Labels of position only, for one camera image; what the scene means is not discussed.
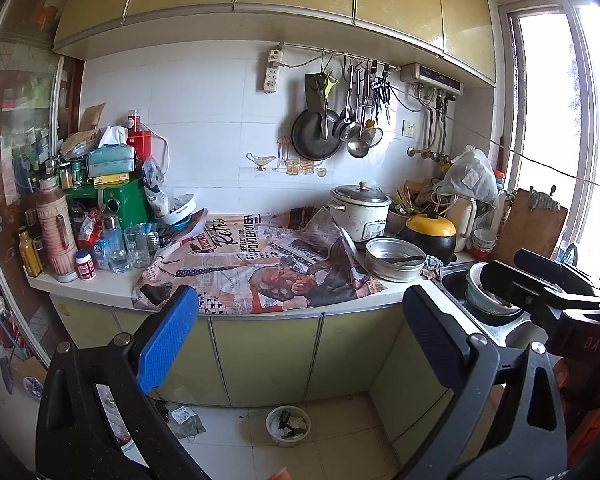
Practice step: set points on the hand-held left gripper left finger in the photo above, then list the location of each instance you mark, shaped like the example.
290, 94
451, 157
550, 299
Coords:
167, 340

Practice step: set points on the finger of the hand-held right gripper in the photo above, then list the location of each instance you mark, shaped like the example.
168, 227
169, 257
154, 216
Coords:
525, 292
555, 272

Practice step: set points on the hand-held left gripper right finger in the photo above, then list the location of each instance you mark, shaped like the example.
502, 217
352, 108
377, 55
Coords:
432, 327

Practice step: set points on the small dark bottle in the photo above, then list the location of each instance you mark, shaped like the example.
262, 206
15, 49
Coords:
284, 419

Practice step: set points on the person's right forearm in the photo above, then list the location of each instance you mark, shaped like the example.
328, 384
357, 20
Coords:
592, 420

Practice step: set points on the wooden cutting board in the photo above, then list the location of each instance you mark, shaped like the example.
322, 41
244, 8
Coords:
530, 230

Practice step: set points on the grey scrub cloth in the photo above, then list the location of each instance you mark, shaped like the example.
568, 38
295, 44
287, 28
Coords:
431, 266

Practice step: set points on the stacked small bowls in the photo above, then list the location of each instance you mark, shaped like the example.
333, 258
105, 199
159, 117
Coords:
483, 245

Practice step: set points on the round metal basin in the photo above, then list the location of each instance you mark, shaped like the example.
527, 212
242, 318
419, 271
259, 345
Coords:
392, 270

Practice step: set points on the grey floor packet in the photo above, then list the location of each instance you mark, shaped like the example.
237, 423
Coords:
185, 420

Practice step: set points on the printed newspaper sheet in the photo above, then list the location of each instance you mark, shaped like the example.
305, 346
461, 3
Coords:
220, 270

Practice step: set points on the clear plastic rubbish bag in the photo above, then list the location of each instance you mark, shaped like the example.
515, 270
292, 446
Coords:
112, 415

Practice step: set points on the cream kettle jug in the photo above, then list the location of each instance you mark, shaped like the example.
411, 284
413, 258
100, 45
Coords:
460, 225

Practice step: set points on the clear glass tumbler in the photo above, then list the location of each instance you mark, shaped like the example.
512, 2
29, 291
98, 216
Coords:
137, 247

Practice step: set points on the black pot yellow lid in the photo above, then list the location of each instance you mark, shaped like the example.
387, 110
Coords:
430, 227

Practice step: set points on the clear glass bottle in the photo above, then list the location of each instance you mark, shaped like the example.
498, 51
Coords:
115, 247

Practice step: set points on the blue label plastic bottle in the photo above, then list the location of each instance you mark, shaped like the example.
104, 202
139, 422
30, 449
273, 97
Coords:
100, 256

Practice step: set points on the white jar red label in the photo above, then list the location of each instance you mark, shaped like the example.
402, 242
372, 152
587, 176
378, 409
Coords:
85, 266

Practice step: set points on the small steel pot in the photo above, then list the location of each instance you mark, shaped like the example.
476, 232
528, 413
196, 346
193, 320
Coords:
396, 220

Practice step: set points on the bundle of chopsticks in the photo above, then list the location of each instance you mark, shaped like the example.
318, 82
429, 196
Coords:
411, 199

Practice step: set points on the white rice cooker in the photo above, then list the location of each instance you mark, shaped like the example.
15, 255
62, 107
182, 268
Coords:
360, 217

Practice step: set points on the white round tray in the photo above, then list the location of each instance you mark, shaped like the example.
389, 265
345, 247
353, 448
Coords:
177, 208

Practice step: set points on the red snack packet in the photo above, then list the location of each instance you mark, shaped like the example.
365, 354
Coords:
90, 227

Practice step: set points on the green metal box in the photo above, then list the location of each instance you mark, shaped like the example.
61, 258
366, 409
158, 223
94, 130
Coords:
127, 205

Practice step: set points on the pink plastic basket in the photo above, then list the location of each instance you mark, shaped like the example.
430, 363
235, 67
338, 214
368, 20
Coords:
34, 390

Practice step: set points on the cardboard floor box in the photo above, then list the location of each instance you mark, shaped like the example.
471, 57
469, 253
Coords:
27, 367

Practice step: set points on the blue white plastic bag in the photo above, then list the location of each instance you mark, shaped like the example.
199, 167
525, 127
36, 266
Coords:
156, 185

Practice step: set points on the pink patterned thermos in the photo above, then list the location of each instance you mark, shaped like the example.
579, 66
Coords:
56, 230

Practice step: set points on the yellow bottle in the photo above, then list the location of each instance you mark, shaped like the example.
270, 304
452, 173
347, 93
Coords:
29, 255

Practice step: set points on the flat yellow box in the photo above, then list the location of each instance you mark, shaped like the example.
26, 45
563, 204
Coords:
108, 179

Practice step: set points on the teal tissue pack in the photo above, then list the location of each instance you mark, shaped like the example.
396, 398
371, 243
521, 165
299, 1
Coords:
111, 160

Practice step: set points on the green can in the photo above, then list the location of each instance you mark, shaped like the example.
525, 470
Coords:
77, 174

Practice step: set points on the brown spice jar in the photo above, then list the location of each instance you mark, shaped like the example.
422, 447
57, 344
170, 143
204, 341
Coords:
66, 176

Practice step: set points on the steel ladle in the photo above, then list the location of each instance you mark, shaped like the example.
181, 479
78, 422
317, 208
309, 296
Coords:
358, 147

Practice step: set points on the red tin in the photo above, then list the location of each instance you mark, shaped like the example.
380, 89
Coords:
141, 145

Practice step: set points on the steel skimmer spoon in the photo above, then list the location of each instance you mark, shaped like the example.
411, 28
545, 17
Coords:
348, 131

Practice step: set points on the black frying pan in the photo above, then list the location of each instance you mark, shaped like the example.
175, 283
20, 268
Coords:
312, 135

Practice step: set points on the glass door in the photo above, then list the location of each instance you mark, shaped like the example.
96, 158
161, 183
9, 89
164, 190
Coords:
22, 160

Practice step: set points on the brown cardboard piece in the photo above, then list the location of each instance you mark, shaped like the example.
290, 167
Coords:
92, 117

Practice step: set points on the black kitchen scissors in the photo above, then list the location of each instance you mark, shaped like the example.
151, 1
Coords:
384, 90

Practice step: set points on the kitchen cleaver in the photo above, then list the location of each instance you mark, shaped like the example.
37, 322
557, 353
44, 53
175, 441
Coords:
314, 90

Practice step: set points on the white power strip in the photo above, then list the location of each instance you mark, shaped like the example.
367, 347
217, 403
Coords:
272, 72

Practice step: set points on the window frame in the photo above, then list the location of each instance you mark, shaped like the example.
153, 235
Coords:
540, 110

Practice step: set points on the brass wall faucet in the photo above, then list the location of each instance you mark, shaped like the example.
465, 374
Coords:
430, 154

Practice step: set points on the white wall socket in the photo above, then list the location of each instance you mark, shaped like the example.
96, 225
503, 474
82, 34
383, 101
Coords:
408, 128

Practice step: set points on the kitchenware wall sticker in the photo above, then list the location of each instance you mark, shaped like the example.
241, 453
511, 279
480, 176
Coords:
261, 161

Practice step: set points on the white wall water heater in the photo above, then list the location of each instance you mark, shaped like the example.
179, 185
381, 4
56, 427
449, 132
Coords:
430, 76

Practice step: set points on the metal hanging rail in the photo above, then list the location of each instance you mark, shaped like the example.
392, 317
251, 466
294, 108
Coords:
310, 50

